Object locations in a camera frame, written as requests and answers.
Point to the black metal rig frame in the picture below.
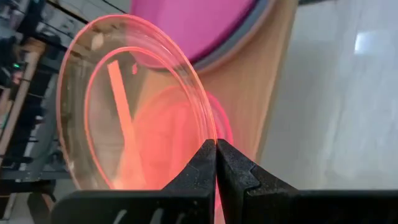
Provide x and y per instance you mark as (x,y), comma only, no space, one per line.
(28,186)

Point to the orange translucent plate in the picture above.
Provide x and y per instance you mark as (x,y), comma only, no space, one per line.
(155,124)

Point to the magenta opaque plate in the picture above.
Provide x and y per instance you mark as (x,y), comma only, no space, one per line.
(192,25)

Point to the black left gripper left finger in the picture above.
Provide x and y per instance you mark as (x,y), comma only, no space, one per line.
(140,208)

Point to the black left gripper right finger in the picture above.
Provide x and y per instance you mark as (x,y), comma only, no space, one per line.
(280,208)

